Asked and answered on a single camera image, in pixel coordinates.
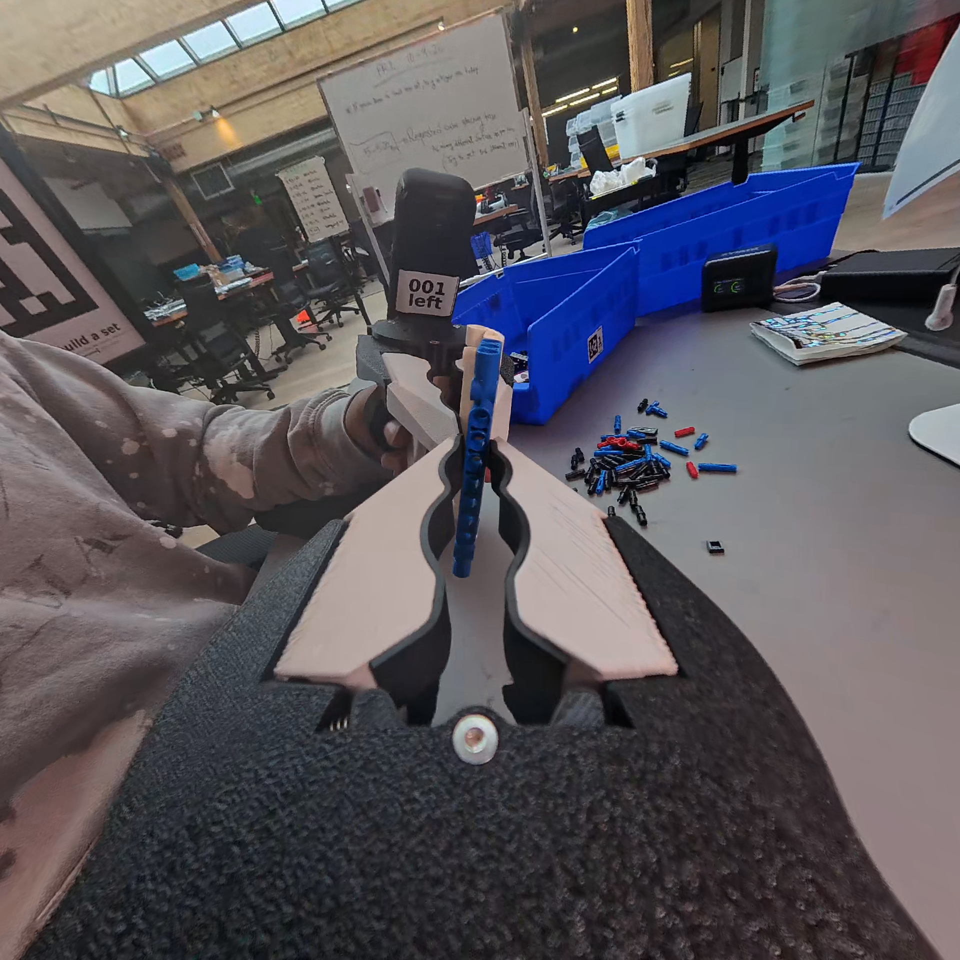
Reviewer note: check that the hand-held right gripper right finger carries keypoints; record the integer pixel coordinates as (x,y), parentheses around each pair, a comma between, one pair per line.
(592,592)

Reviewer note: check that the grey desk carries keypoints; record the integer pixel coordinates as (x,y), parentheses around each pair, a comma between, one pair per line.
(787,465)

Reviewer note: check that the long blue plastic bin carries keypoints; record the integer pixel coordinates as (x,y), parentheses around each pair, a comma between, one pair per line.
(750,225)

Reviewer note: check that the blue toy beam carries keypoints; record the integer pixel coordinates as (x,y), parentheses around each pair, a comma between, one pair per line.
(472,480)

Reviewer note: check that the paper flip chart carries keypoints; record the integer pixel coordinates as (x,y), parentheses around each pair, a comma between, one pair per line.
(315,199)

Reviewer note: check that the person's left forearm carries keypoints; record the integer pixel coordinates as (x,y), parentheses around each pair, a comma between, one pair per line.
(270,450)

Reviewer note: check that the black pocket hotspot device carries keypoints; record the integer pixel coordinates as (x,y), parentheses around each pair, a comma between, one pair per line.
(739,277)

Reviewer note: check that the black framed marker sign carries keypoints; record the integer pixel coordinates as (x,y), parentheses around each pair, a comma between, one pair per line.
(45,285)

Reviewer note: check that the short blue plastic bin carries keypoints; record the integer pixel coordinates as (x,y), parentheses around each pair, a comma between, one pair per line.
(570,330)

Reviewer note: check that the black flat box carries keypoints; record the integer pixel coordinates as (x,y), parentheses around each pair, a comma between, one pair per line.
(892,274)

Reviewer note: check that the black chair armrest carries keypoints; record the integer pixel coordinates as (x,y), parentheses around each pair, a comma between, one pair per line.
(300,517)

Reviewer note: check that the white plug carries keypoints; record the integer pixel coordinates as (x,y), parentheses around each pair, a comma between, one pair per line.
(941,307)

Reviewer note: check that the shiny sticker sheet booklet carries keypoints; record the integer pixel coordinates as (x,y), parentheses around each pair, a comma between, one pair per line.
(825,334)

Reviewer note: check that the whiteboard on stand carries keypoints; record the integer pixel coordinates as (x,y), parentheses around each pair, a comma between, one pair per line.
(427,105)

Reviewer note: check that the clear plastic storage boxes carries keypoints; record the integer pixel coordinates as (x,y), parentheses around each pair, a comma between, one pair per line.
(645,112)

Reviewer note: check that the pile of toy connector pins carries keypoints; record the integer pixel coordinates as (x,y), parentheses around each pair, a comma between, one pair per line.
(630,469)

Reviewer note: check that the white crumpled plastic bag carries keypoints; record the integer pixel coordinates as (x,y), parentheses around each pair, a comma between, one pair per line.
(619,176)

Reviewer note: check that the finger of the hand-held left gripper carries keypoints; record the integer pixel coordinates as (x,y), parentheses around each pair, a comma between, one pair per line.
(504,412)
(420,405)

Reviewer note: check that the person's torso in grey sweatshirt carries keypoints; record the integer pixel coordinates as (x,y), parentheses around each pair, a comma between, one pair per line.
(90,562)

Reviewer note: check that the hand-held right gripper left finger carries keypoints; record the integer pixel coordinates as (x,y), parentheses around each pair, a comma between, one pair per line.
(360,600)

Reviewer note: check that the white booklet stand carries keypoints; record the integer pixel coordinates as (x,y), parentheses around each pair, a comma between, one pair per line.
(937,435)

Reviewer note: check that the wooden standing table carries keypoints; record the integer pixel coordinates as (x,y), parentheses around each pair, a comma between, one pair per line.
(720,135)

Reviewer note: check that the person's left hand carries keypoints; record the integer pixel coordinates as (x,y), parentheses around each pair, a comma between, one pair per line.
(390,439)

